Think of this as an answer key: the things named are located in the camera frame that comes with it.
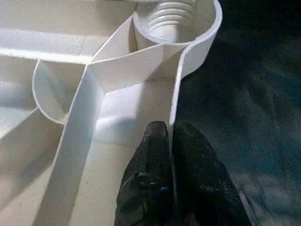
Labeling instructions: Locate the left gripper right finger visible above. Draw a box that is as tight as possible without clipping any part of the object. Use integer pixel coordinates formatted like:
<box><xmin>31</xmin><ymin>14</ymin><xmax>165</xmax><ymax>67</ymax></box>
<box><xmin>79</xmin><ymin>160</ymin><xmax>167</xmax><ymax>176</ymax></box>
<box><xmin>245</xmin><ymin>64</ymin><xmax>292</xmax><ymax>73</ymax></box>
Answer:
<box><xmin>173</xmin><ymin>121</ymin><xmax>254</xmax><ymax>226</ymax></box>

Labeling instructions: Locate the white plastic table top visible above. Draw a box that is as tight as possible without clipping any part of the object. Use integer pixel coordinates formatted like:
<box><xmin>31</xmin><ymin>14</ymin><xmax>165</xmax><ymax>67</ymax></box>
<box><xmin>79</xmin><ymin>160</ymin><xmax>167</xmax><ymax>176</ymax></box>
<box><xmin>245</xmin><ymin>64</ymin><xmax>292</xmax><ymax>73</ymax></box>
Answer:
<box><xmin>0</xmin><ymin>0</ymin><xmax>223</xmax><ymax>226</ymax></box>

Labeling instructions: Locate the white plastic table leg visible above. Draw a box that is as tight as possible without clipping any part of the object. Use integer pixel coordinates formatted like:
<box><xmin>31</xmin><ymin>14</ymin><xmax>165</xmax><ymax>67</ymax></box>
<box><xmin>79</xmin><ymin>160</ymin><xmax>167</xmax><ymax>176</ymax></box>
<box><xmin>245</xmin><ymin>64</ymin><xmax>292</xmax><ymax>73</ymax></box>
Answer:
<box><xmin>151</xmin><ymin>0</ymin><xmax>196</xmax><ymax>29</ymax></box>

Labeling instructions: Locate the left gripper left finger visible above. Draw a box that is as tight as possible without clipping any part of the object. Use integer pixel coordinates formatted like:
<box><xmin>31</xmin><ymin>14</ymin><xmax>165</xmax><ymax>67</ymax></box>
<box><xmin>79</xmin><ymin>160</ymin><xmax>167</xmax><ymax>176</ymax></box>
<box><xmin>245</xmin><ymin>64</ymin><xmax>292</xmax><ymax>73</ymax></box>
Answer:
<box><xmin>114</xmin><ymin>120</ymin><xmax>175</xmax><ymax>226</ymax></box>

